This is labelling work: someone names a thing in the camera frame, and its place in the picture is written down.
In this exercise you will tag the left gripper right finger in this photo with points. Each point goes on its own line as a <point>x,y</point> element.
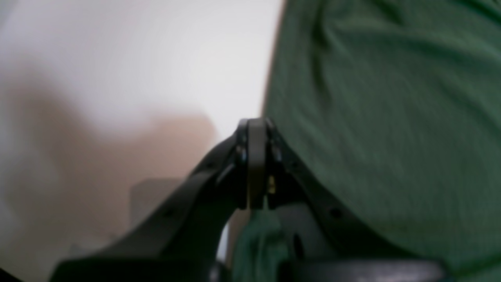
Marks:
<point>326,241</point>

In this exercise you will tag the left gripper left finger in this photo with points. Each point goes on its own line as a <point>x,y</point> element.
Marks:
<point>179,240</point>

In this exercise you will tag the dark green t-shirt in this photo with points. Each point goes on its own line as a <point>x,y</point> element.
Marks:
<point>394,105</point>

